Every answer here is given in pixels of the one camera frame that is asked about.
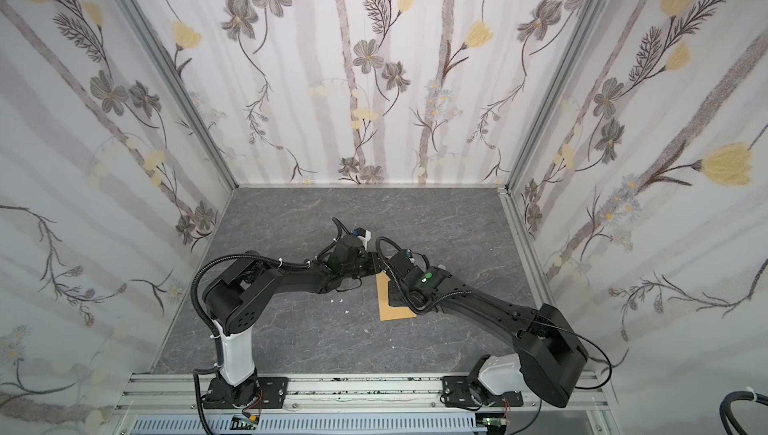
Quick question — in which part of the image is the brown kraft envelope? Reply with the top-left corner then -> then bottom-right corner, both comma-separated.
376,272 -> 416,322

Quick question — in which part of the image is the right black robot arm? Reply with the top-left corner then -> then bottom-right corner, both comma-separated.
382,250 -> 588,408

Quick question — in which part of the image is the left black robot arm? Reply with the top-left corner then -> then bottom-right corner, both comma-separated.
190,233 -> 384,409

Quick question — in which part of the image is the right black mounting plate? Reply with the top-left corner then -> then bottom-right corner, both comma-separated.
440,375 -> 524,411

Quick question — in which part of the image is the black mounting plate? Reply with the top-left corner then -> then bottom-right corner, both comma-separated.
440,375 -> 524,411
200,376 -> 290,410

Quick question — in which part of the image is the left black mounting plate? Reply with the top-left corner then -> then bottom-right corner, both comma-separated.
200,376 -> 290,410

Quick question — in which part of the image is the left black corrugated cable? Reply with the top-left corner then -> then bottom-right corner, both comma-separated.
190,253 -> 313,435

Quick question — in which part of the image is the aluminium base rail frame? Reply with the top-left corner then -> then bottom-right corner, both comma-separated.
105,373 -> 620,434

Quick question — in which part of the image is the white perforated cable duct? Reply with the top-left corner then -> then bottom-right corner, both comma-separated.
128,413 -> 488,435

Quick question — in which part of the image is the black cable bottom right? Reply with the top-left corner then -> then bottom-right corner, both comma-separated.
719,389 -> 768,435

